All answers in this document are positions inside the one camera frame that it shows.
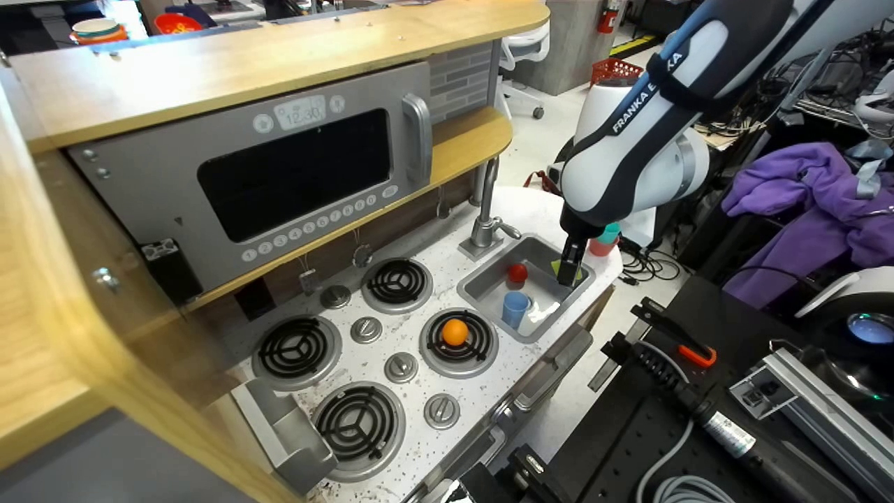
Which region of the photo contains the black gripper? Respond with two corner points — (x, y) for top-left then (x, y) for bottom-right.
(557, 204), (608, 291)

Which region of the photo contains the small yellow toy object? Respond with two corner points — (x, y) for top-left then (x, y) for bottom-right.
(547, 254), (593, 291)

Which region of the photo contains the grey toy sink basin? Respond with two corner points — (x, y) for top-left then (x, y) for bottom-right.
(455, 235), (597, 346)

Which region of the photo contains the blue toy cup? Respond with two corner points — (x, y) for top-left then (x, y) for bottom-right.
(499, 291), (536, 330)

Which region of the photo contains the grey toy faucet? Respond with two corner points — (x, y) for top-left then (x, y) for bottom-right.
(458, 155), (523, 261)

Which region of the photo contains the black coil toy burner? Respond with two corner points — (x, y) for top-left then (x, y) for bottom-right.
(358, 254), (435, 316)
(417, 309), (499, 379)
(248, 313), (343, 388)
(307, 379), (409, 485)

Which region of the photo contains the orange ball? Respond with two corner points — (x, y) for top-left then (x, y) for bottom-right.
(438, 316), (473, 351)

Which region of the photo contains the black optical breadboard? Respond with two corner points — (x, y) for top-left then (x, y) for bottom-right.
(465, 275), (894, 503)

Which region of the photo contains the red basket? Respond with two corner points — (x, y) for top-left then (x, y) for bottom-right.
(589, 57), (648, 91)

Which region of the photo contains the grey stove knob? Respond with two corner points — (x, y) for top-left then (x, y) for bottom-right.
(318, 284), (356, 313)
(350, 313), (386, 346)
(423, 393), (465, 432)
(382, 351), (423, 387)

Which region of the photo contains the grey bin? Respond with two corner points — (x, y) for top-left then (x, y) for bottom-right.
(541, 0), (604, 96)

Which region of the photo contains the white chair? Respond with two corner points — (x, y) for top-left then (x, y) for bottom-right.
(498, 24), (554, 124)

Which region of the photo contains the black white printed tag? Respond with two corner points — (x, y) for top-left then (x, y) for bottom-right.
(726, 365), (798, 422)

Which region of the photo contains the black tool silver cylinder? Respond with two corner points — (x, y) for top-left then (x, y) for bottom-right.
(597, 334), (861, 503)

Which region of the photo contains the purple cloth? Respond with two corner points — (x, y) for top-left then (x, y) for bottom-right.
(722, 140), (894, 313)

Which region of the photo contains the round device blue light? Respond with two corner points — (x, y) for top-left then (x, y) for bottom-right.
(842, 309), (894, 351)

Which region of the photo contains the grey toy microwave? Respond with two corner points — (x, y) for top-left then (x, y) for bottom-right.
(64, 60), (435, 298)

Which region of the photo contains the wooden toy kitchen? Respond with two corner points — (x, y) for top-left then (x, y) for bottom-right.
(0, 0), (625, 503)

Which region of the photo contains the red bowl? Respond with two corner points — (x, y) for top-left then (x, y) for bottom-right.
(150, 6), (222, 40)

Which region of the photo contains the orange white bowl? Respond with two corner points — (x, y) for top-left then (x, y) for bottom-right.
(68, 14), (135, 47)

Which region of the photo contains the black floor cable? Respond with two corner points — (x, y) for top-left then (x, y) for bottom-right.
(618, 249), (687, 288)

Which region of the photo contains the orange handled black clamp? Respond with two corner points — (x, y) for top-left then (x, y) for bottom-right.
(628, 298), (722, 372)

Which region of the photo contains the grey coiled cable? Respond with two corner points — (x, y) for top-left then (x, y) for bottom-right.
(631, 416), (741, 503)

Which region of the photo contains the aluminium extrusion rail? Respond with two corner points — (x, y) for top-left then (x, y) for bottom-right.
(759, 345), (894, 499)

